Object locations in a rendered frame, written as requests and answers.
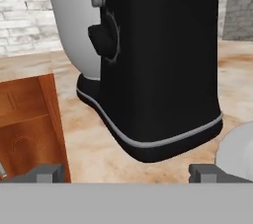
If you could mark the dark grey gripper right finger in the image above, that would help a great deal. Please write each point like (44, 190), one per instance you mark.
(206, 172)

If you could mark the wooden cupboard door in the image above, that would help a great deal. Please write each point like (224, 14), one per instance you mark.
(28, 129)

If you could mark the grey mixer bowl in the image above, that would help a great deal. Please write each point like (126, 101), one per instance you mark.
(77, 27)

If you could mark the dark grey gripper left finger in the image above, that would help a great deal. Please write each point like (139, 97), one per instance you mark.
(49, 172)

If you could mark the grey round plate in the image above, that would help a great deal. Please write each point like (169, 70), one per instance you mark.
(238, 152)

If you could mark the black stand mixer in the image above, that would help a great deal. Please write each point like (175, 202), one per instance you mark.
(158, 63)

